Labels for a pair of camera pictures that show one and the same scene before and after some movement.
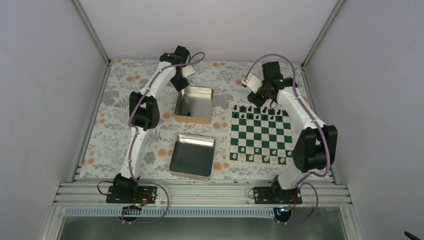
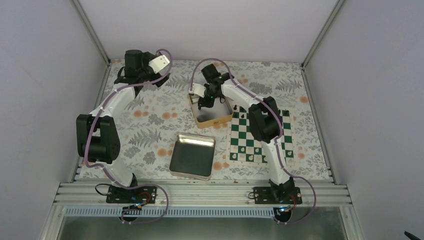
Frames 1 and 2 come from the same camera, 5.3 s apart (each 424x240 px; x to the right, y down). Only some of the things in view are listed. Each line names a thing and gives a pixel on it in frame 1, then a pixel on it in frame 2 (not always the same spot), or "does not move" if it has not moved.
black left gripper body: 176,81 to 142,73
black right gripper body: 260,102 to 210,102
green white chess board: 260,136 does not move
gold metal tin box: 194,104 to 207,116
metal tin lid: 192,157 does not move
